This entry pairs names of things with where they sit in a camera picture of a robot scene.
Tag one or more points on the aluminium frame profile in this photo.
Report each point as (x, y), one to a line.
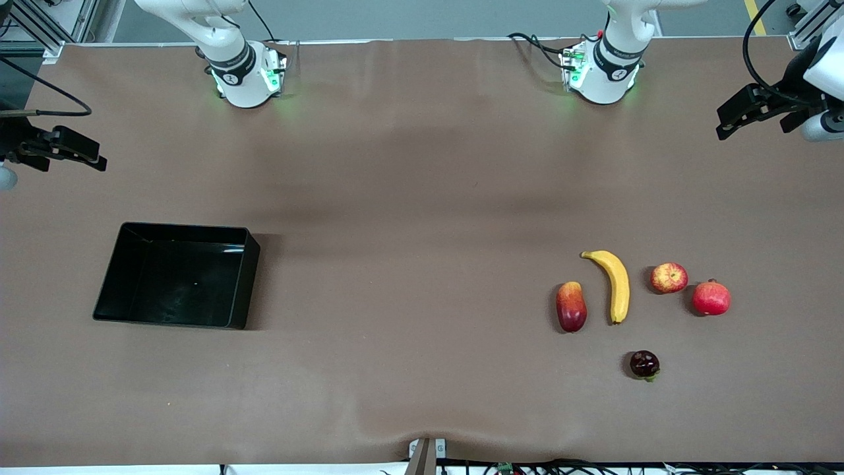
(814, 23)
(39, 26)

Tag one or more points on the brown table cover mat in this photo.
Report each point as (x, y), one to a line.
(422, 165)

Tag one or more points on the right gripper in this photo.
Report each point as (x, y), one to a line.
(14, 140)

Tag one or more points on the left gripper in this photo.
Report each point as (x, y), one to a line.
(790, 97)

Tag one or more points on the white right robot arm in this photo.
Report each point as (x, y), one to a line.
(231, 59)

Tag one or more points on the yellow banana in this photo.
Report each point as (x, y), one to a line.
(618, 284)

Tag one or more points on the red yellow apple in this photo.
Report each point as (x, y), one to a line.
(668, 278)

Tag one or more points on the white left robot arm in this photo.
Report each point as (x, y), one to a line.
(610, 59)

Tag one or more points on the red pomegranate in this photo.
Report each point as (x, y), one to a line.
(711, 298)

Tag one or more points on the metal table clamp bracket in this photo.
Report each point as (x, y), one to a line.
(425, 456)

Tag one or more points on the dark purple mangosteen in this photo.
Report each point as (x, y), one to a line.
(644, 364)

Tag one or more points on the black plastic box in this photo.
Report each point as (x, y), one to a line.
(178, 277)

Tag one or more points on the red yellow mango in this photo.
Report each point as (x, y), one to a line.
(571, 307)

